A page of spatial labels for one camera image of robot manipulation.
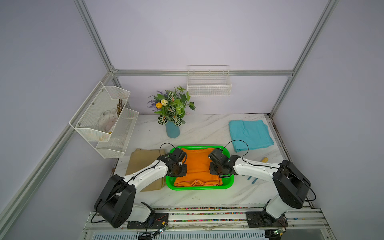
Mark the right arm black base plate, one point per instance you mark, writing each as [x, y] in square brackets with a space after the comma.
[263, 220]

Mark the teal yellow garden fork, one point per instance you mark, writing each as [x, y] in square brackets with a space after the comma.
[253, 180]

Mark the orange pants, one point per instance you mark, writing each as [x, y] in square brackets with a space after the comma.
[198, 170]

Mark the teal pants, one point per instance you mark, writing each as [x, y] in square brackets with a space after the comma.
[249, 135]

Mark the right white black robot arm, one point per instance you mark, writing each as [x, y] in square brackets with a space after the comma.
[293, 188]

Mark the white mesh two-tier shelf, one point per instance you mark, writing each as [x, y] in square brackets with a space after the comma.
[105, 121]

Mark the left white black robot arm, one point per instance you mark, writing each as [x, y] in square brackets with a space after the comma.
[116, 203]

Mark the tan pants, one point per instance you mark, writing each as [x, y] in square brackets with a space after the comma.
[139, 160]

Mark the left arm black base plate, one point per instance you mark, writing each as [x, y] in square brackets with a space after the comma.
[159, 221]

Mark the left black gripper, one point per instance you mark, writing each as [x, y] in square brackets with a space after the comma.
[182, 172]

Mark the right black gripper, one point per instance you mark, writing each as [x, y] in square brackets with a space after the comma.
[212, 168]

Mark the white wire wall basket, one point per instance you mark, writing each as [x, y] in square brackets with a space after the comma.
[209, 80]

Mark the artificial plant in teal vase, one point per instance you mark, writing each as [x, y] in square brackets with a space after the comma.
[171, 106]

